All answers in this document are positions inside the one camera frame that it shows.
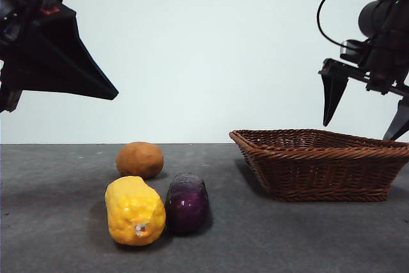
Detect brown wicker basket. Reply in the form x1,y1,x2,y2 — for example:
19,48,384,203
228,129,409,203

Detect brown potato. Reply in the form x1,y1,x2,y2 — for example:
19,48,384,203
115,141,164,180

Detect yellow corn cob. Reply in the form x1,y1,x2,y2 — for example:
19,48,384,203
104,176,167,247

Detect purple eggplant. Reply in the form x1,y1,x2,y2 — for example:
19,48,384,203
164,172,210,235

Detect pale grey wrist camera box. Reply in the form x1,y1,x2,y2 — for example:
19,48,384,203
340,39,373,63

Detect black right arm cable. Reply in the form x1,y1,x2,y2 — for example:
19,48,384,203
316,0,389,49

